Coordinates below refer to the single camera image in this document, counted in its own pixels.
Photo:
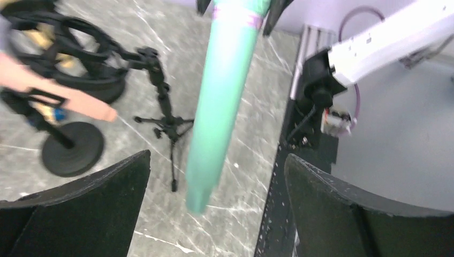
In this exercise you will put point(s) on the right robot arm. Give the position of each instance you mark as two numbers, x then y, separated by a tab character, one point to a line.
330	71

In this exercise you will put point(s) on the black round-base mic stand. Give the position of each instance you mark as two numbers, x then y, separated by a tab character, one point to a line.
70	149
107	86

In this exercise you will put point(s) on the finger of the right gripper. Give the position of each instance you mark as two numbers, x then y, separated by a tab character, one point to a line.
276	9
202	6

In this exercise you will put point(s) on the beige toy chassis blue wheels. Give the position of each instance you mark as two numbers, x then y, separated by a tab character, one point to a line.
52	115

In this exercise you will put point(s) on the green microphone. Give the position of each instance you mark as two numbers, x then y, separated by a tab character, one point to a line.
234	32

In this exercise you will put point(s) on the black tripod shock-mount stand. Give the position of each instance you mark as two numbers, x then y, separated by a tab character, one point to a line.
105	60

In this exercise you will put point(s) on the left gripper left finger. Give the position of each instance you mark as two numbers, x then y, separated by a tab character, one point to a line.
94	215

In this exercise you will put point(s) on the beige microphone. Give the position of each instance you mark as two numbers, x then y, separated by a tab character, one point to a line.
43	36

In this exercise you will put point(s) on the pink microphone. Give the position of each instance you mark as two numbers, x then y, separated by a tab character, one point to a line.
18	77

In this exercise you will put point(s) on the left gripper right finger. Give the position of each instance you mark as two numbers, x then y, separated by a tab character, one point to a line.
336	218

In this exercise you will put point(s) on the black base frame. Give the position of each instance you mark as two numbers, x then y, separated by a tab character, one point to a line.
277	234

